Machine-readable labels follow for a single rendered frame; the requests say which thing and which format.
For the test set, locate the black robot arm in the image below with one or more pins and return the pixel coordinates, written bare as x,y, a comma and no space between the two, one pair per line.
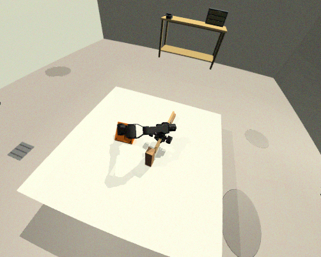
130,129

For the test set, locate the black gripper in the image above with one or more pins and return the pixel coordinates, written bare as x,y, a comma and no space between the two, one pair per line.
163,137

